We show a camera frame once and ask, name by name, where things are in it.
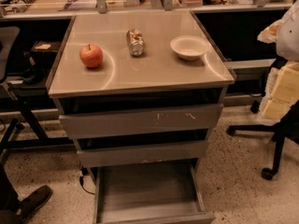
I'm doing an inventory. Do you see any grey drawer cabinet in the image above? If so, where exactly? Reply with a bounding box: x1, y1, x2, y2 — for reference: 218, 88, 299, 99
45, 9, 236, 224

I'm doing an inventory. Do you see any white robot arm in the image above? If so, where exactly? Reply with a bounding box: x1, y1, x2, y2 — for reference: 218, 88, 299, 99
257, 0, 299, 62

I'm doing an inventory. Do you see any black office chair right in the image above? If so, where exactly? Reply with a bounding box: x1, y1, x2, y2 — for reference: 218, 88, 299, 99
226, 102, 299, 180

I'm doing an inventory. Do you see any open bottom drawer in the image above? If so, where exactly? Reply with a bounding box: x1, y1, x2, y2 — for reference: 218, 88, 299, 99
93, 161, 215, 224

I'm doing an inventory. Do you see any top drawer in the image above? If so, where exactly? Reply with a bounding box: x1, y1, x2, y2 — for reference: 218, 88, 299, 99
60, 104, 223, 139

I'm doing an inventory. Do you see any red apple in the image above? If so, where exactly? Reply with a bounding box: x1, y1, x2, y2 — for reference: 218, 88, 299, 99
79, 44, 104, 68

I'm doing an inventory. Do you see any black box under desk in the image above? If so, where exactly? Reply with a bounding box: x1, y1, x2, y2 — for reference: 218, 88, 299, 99
29, 41, 61, 79

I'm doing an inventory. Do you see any black cable on floor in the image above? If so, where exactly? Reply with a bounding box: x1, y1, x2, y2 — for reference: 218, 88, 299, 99
78, 167, 95, 196

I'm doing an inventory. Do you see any white bowl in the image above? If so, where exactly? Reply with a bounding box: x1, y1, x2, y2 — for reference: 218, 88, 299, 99
170, 35, 209, 61

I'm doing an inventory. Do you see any middle drawer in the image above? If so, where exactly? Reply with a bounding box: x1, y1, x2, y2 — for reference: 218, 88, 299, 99
78, 140, 208, 167

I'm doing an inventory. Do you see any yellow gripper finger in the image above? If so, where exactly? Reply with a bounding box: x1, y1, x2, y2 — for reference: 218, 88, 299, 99
257, 20, 281, 44

